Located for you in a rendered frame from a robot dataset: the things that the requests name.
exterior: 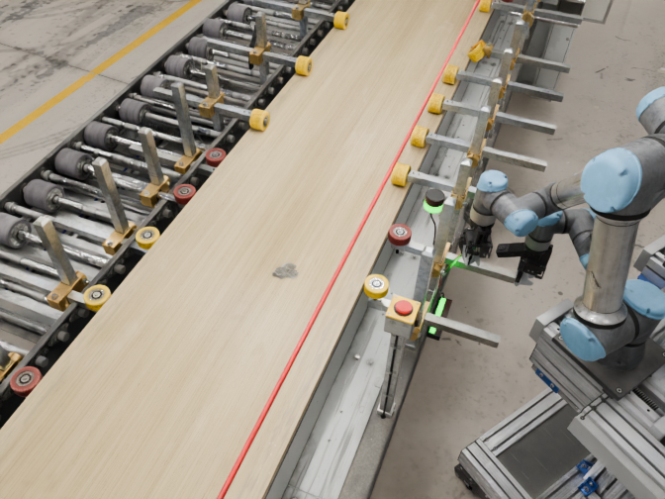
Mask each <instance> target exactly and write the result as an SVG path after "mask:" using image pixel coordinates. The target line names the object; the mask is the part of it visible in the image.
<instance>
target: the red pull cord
mask: <svg viewBox="0 0 665 499"><path fill-rule="evenodd" d="M479 2H480V0H477V2H476V4H475V5H474V7H473V9H472V11H471V13H470V15H469V17H468V19H467V21H466V23H465V25H464V26H463V28H462V30H461V32H460V34H459V36H458V38H457V40H456V42H455V44H454V46H453V47H452V49H451V51H450V53H449V55H448V57H447V59H446V61H445V63H444V65H443V67H442V68H441V70H440V72H439V74H438V76H437V78H436V80H435V82H434V84H433V86H432V88H431V89H430V91H429V93H428V95H427V98H426V100H425V102H424V104H423V106H422V108H421V109H420V111H419V113H418V115H417V117H416V119H415V121H414V122H413V124H412V126H411V128H410V129H409V131H408V133H407V135H406V137H405V139H404V141H403V143H402V145H401V147H400V149H399V150H398V152H397V154H396V156H395V158H394V160H393V162H392V164H391V166H390V168H389V170H388V171H387V173H386V175H385V177H384V179H383V181H382V183H381V185H380V187H379V189H378V191H377V192H376V194H375V196H374V198H373V200H372V202H371V204H370V206H369V208H368V210H367V212H366V214H365V215H364V217H363V219H362V221H361V223H360V225H359V227H358V229H357V231H356V233H355V235H354V236H353V238H352V240H351V242H350V244H349V246H348V248H347V250H346V252H345V254H344V256H343V257H342V259H341V261H340V263H339V265H338V267H337V269H336V271H335V273H334V275H333V277H332V279H331V281H330V283H329V285H328V287H327V289H326V291H325V293H324V295H323V297H322V298H321V300H320V302H319V304H318V306H317V308H316V310H315V312H314V314H313V316H312V318H311V319H310V321H309V323H308V325H307V327H306V329H305V331H304V333H303V335H302V337H301V339H300V340H299V341H298V343H297V345H296V347H295V349H294V351H293V353H292V355H291V357H290V359H289V360H288V362H287V364H286V366H285V368H284V370H283V372H282V374H281V376H280V378H279V380H278V381H277V383H276V385H275V387H274V389H273V391H272V393H271V395H270V397H269V399H268V401H267V402H266V404H265V406H264V408H263V410H262V412H261V414H260V416H259V418H258V420H257V422H256V424H255V425H254V427H253V429H252V431H251V433H250V435H249V437H248V439H247V441H246V443H245V445H244V446H243V448H242V450H241V452H240V454H239V456H238V458H237V461H236V463H235V465H234V466H233V468H232V470H231V472H230V474H229V476H228V478H227V480H226V482H225V484H224V486H223V487H222V489H221V491H220V493H219V495H218V497H217V499H224V497H225V495H226V493H227V492H228V490H229V488H230V486H231V484H232V482H233V480H234V478H235V476H236V474H237V472H238V469H239V467H240V465H241V463H242V462H243V460H244V458H245V456H246V454H247V452H248V450H249V448H250V446H251V444H252V442H253V440H254V438H255V436H256V434H257V432H258V430H259V429H260V427H261V425H262V423H263V421H264V419H265V417H266V415H267V413H268V411H269V409H270V407H271V405H272V403H273V401H274V399H275V398H276V396H277V394H278V392H279V390H280V388H281V386H282V384H283V382H284V380H285V378H286V376H287V374H288V372H289V370H290V368H291V366H292V365H293V363H294V361H295V359H296V357H297V355H298V353H299V351H300V349H301V347H302V345H303V343H304V341H305V339H306V337H307V335H308V334H309V332H310V331H311V329H312V327H313V325H314V323H315V321H316V319H317V317H318V315H319V313H320V311H321V309H322V307H323V305H324V303H325V302H326V300H327V298H328V296H329V294H330V292H331V290H332V288H333V285H334V283H335V281H336V279H337V277H338V275H339V273H340V272H341V270H342V268H343V266H344V264H345V262H346V260H347V258H348V256H349V254H350V252H351V250H352V248H353V246H354V244H355V242H356V240H357V239H358V237H359V235H360V233H361V231H362V229H363V227H364V225H365V223H366V221H367V219H368V217H369V215H370V213H371V211H372V209H373V208H374V206H375V204H376V202H377V200H378V198H379V196H380V194H381V192H382V190H383V188H384V186H385V184H386V182H387V180H388V178H389V176H390V175H391V173H392V171H393V169H394V167H395V165H396V163H397V161H398V159H399V157H400V155H401V153H402V151H403V149H404V147H405V145H406V144H407V142H408V140H409V138H410V136H411V134H412V132H413V130H414V128H415V126H416V124H417V122H418V120H419V118H420V116H421V114H422V112H423V111H424V109H425V107H426V105H427V103H428V100H429V98H430V96H431V94H432V92H433V90H434V88H435V86H436V84H437V83H438V82H439V80H440V78H441V76H442V74H443V72H444V70H445V68H446V66H447V64H448V62H449V60H450V58H451V56H452V54H453V52H454V50H455V49H456V47H457V45H458V43H459V41H460V39H461V37H462V35H463V33H464V31H465V29H466V27H467V25H468V23H469V21H470V19H471V18H472V16H473V14H474V12H475V10H476V8H477V6H478V4H479Z"/></svg>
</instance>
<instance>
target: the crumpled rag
mask: <svg viewBox="0 0 665 499"><path fill-rule="evenodd" d="M296 266H297V265H296V264H293V263H292V262H287V263H284V264H282V266H280V267H276V268H275V271H273V272H272V276H275V277H278V278H280V279H282V278H283V279H284V278H285V277H287V278H292V279H293V278H297V275H298V274H299V272H298V271H297V270H295V267H296Z"/></svg>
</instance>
